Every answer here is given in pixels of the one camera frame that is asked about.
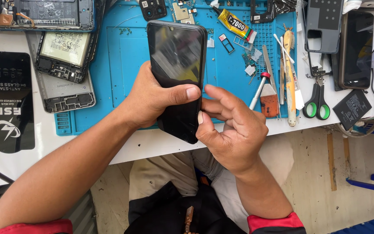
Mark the person's beige trousers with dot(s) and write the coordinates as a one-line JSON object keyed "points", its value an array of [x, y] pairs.
{"points": [[170, 172]]}

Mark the small phone circuit board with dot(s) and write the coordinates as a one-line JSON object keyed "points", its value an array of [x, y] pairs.
{"points": [[182, 12]]}

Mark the black plastic phone part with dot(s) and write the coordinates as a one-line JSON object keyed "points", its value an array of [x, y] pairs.
{"points": [[261, 13]]}

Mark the yellow glue tube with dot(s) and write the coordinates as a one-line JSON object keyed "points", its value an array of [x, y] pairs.
{"points": [[235, 23]]}

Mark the person's right hand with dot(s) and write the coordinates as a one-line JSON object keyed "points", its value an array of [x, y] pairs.
{"points": [[239, 136]]}

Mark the small green circuit piece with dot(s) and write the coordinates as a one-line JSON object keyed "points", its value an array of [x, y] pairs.
{"points": [[248, 60]]}

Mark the dark smartphone with bronze frame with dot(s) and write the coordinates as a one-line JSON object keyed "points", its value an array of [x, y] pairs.
{"points": [[355, 48]]}

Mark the blue metal bar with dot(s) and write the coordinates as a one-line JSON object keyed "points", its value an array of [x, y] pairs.
{"points": [[370, 185]]}

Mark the orange plastic scraper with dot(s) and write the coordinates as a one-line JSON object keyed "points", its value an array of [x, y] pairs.
{"points": [[269, 100]]}

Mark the black sim card tray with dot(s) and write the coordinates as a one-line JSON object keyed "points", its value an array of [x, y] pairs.
{"points": [[226, 43]]}

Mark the silver phone back frame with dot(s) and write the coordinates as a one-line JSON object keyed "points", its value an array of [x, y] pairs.
{"points": [[67, 94]]}

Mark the white cotton swab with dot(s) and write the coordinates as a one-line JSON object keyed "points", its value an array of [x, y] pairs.
{"points": [[283, 48]]}

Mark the opened phone with white battery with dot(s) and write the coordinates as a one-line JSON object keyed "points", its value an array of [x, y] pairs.
{"points": [[65, 55]]}

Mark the brown wooden pendant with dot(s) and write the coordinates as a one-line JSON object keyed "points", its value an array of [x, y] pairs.
{"points": [[188, 219]]}

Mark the black camera lens cover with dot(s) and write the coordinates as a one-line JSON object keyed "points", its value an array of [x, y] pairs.
{"points": [[153, 9]]}

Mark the silver metal tweezers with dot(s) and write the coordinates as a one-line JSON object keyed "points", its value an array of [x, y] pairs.
{"points": [[270, 65]]}

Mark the silver sim card tray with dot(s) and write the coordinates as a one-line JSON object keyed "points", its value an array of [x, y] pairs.
{"points": [[241, 42]]}

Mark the person's black jacket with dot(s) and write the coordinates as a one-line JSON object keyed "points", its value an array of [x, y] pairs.
{"points": [[174, 211]]}

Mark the black phone battery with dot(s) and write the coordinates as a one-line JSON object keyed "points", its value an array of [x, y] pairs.
{"points": [[352, 109]]}

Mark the person's left hand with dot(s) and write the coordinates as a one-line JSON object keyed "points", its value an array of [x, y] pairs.
{"points": [[143, 97]]}

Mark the blue silicone repair mat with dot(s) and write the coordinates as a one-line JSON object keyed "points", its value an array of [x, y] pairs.
{"points": [[122, 71]]}

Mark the grey phone case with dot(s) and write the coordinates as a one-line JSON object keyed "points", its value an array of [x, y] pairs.
{"points": [[323, 26]]}

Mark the black screen protector packet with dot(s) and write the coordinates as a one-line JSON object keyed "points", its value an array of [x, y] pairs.
{"points": [[6, 100]]}

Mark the red cap screwdriver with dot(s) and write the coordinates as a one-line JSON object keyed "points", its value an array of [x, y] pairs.
{"points": [[259, 89]]}

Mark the blue plastic crate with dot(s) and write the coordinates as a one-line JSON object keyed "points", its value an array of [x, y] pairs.
{"points": [[368, 226]]}

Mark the opened phone with dark battery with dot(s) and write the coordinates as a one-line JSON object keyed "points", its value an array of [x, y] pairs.
{"points": [[37, 14]]}

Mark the black smartphone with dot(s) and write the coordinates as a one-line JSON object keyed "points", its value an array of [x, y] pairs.
{"points": [[177, 65]]}

